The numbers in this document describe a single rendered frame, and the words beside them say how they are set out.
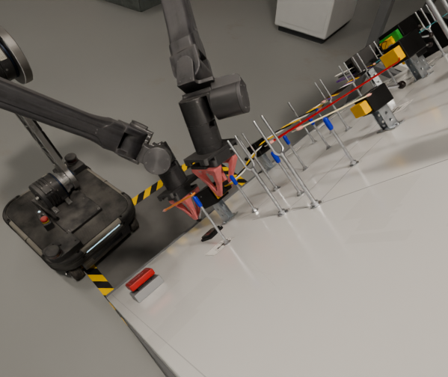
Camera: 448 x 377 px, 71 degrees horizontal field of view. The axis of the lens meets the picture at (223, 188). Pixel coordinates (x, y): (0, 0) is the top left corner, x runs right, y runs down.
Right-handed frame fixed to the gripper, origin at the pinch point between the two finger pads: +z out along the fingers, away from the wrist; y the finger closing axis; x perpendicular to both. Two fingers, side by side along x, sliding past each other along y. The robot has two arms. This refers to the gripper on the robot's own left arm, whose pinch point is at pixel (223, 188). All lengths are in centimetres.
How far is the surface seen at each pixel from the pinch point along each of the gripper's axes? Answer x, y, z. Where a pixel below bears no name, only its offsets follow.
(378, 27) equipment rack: -8, 92, -16
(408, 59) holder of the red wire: -25, 49, -10
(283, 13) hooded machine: 153, 325, -40
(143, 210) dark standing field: 131, 49, 51
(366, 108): -26.8, 11.1, -10.2
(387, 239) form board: -37.7, -20.7, -9.0
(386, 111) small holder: -28.9, 14.1, -8.5
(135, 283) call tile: 3.3, -24.6, 5.6
